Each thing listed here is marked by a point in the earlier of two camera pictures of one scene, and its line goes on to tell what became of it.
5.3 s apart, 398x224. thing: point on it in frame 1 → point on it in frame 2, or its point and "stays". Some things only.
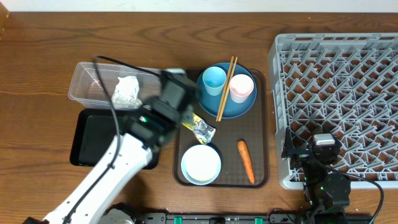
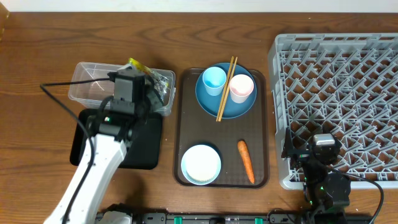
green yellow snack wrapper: x=203 y=131 → x=160 y=81
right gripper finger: x=288 y=146 stays
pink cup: x=241 y=86 stays
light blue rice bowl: x=201 y=164 stays
